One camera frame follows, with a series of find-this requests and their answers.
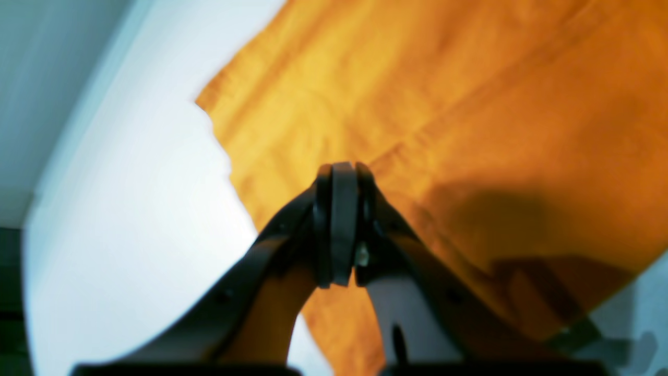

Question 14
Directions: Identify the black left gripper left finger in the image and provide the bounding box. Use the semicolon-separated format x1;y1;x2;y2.
72;163;358;375

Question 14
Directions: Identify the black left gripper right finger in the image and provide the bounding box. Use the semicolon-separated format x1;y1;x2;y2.
355;163;606;375

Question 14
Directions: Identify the orange T-shirt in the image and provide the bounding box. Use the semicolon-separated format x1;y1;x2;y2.
196;1;667;375

